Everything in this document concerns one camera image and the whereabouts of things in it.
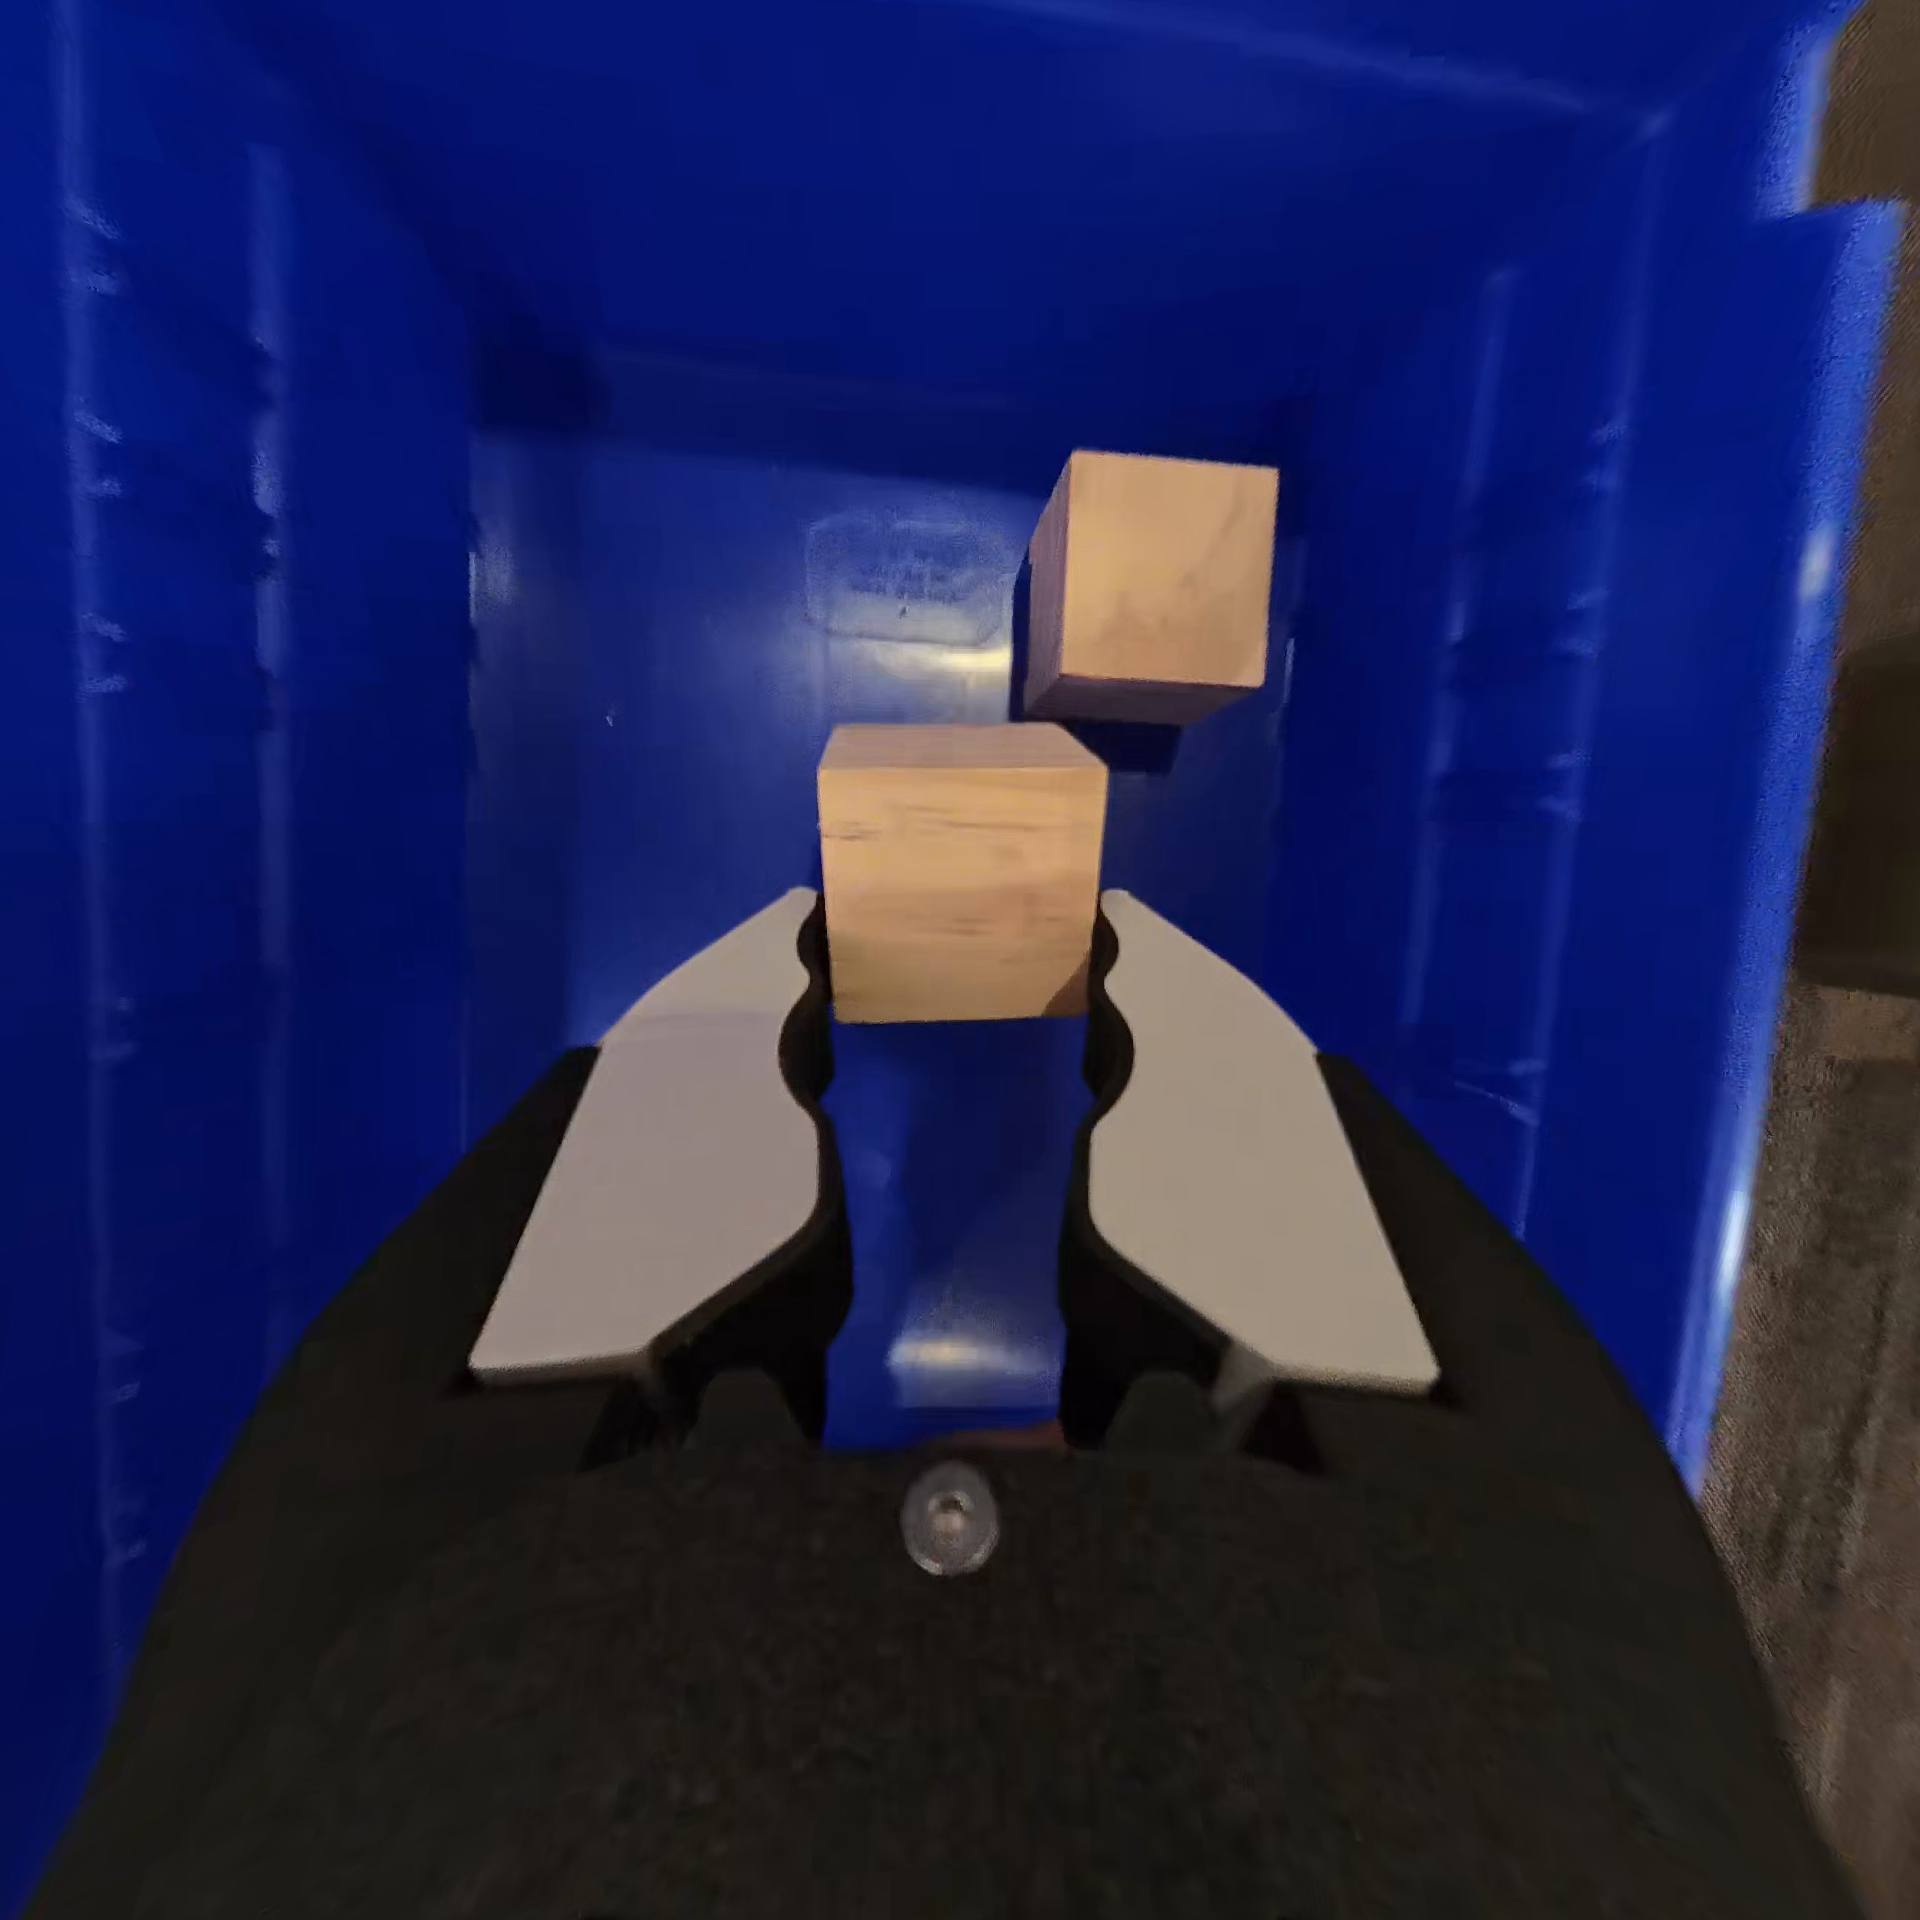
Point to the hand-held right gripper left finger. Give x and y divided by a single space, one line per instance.
645 1202

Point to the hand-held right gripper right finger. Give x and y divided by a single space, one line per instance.
1254 1202

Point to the dark grey box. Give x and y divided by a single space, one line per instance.
1875 839

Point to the wooden cube blue tape stripe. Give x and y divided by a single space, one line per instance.
1163 587
961 885

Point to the blue plastic bin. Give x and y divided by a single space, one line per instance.
377 599

